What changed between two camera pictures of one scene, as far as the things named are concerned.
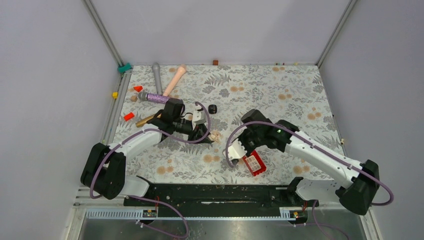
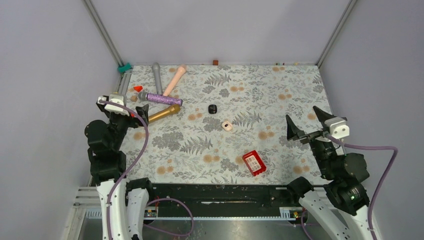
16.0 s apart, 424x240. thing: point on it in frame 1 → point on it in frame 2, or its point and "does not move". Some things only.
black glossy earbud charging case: [212, 109] does not move
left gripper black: [199, 131] → [133, 122]
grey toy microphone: [156, 70] does not move
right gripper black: [241, 138] → [293, 132]
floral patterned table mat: [294, 93] does not move
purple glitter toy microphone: [153, 97] does not move
